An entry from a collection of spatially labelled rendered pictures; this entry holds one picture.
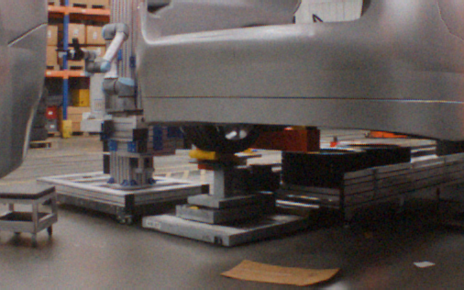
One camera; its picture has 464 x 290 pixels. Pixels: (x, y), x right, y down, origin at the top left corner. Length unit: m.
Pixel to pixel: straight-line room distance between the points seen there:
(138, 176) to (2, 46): 3.96
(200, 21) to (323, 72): 1.42
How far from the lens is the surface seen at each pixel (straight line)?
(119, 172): 5.21
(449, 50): 2.62
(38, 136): 11.74
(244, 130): 4.64
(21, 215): 4.49
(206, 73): 3.07
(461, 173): 6.40
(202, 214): 4.38
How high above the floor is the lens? 0.91
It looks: 4 degrees down
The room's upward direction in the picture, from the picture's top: straight up
